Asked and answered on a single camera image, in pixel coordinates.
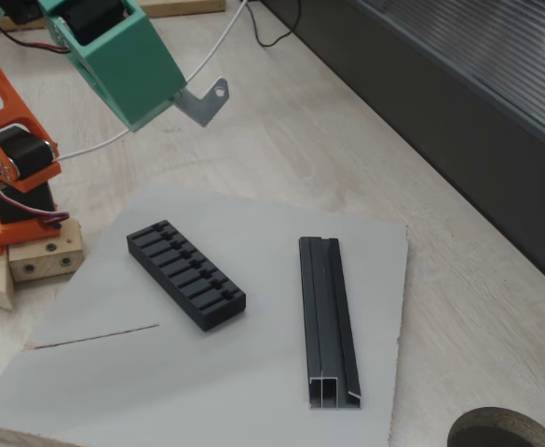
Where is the black slotted holder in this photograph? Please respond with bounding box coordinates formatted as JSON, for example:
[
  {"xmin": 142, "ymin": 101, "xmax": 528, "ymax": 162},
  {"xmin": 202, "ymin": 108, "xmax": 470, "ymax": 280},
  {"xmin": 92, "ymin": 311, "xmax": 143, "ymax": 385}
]
[{"xmin": 126, "ymin": 219, "xmax": 248, "ymax": 332}]

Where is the black red servo cable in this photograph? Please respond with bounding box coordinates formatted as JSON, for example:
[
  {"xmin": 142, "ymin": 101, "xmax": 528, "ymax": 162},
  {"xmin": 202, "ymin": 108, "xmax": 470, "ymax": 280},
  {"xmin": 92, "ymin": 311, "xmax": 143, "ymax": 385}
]
[{"xmin": 0, "ymin": 18, "xmax": 73, "ymax": 55}]

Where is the white USB cable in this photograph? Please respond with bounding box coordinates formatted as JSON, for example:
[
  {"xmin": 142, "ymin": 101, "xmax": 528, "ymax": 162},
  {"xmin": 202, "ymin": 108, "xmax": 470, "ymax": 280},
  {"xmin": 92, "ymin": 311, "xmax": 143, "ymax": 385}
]
[{"xmin": 55, "ymin": 0, "xmax": 251, "ymax": 162}]

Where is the light wooden base block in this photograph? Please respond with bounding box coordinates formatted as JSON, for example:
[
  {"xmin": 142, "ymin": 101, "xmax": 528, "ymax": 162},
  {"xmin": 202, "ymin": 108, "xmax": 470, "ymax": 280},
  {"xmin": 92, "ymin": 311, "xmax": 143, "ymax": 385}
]
[{"xmin": 8, "ymin": 218, "xmax": 85, "ymax": 283}]

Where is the black power cable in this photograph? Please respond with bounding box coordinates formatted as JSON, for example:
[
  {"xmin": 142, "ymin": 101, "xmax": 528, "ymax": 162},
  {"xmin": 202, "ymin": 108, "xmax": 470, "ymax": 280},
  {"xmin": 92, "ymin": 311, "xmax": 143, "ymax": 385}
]
[{"xmin": 245, "ymin": 0, "xmax": 302, "ymax": 47}]

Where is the small silver metal bracket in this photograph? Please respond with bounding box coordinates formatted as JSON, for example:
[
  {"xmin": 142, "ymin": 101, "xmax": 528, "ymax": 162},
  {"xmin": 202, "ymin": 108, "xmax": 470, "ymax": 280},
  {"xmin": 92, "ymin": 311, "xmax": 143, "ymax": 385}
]
[{"xmin": 171, "ymin": 76, "xmax": 231, "ymax": 128}]

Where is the grey plywood board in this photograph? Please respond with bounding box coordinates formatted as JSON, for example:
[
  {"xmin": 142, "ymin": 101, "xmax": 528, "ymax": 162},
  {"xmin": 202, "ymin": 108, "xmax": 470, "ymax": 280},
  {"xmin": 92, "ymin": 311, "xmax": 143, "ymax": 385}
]
[{"xmin": 0, "ymin": 183, "xmax": 409, "ymax": 447}]

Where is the flat wooden board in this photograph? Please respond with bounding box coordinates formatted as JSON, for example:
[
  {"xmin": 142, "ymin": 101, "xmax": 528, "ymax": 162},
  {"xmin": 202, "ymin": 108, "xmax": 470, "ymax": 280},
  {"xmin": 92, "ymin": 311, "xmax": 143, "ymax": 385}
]
[{"xmin": 143, "ymin": 0, "xmax": 226, "ymax": 20}]

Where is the black aluminium profile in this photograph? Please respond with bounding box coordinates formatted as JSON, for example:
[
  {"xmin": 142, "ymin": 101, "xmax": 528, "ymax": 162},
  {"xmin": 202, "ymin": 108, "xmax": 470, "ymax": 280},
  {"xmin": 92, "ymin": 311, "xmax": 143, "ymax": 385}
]
[{"xmin": 298, "ymin": 236, "xmax": 363, "ymax": 411}]

